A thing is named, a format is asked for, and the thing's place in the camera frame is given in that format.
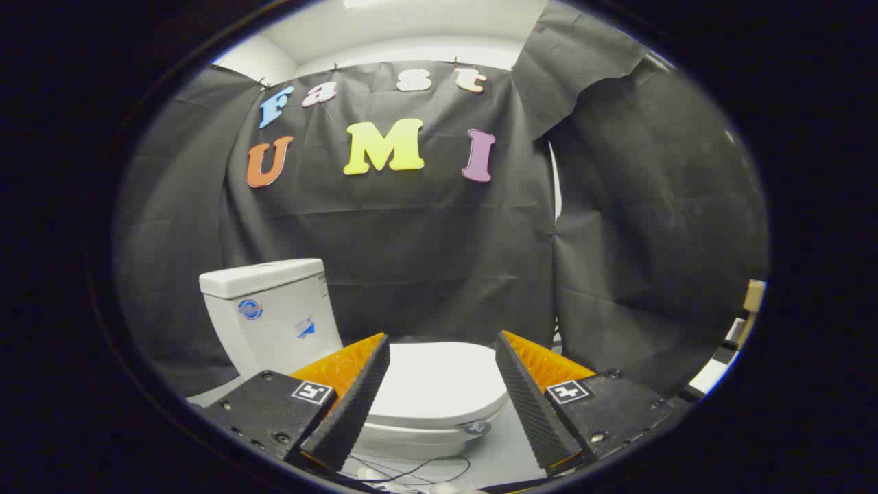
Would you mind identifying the white toilet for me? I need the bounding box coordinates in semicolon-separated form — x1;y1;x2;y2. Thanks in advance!
200;285;510;462

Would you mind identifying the thin black cable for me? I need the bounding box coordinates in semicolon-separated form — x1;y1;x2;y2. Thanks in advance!
342;451;473;489

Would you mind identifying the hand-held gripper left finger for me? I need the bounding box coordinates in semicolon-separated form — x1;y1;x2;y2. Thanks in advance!
199;333;392;474

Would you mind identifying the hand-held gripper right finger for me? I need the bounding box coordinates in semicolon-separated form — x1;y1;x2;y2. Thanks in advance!
494;331;676;478

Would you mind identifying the white toilet tank lid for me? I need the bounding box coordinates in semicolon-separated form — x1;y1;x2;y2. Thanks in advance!
199;259;327;300

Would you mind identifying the black backdrop cloth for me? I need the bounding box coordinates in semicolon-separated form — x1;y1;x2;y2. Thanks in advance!
113;0;769;399

